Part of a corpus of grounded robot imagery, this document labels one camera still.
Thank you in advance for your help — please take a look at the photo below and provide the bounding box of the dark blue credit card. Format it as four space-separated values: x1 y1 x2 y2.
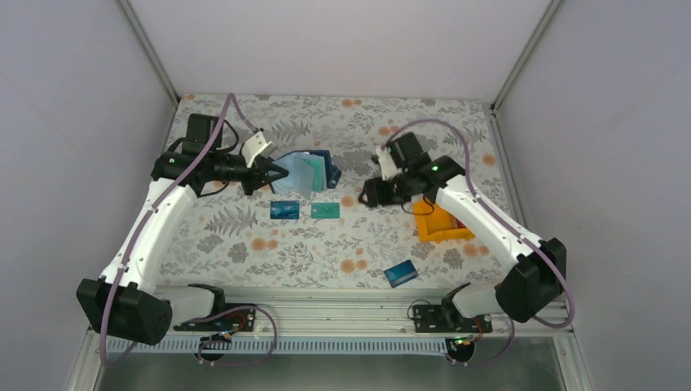
270 200 300 220

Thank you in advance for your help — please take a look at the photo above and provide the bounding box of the blue leather card holder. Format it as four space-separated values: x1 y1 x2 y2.
270 150 341 199

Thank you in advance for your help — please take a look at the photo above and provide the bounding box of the teal credit card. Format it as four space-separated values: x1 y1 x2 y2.
310 202 341 219

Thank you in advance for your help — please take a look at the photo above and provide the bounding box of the blue striped credit card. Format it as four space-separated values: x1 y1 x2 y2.
384 260 419 288

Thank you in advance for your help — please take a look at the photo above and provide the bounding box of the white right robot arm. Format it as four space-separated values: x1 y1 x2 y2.
359 134 566 332

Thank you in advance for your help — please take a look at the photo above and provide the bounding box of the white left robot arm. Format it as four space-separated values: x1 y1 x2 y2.
76 113 288 345

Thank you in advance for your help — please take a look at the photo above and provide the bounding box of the floral table cloth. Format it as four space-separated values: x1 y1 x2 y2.
158 94 510 288

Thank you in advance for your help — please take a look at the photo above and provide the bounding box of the yellow plastic bin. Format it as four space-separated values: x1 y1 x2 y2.
412 199 475 243

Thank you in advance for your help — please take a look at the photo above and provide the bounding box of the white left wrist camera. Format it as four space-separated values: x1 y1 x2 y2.
240 130 276 168

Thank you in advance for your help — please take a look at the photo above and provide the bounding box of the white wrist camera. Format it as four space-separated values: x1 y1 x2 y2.
240 130 276 168
372 146 403 181

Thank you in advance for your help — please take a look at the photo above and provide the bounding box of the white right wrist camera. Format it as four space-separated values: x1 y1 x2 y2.
372 146 403 181

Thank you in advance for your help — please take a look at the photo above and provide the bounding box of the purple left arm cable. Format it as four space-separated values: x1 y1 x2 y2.
99 92 260 369

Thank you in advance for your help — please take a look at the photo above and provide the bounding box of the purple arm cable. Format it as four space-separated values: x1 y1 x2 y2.
99 92 260 369
380 118 577 330

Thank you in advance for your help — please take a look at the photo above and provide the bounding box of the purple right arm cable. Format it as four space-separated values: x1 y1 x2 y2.
380 118 577 330

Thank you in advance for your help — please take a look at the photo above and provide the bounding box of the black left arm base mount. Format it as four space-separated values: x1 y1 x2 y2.
173 283 257 334

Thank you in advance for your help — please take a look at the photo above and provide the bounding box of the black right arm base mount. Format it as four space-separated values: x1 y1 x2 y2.
407 299 493 334

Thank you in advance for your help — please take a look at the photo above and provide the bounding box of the aluminium rail base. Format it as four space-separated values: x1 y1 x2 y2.
108 286 574 355

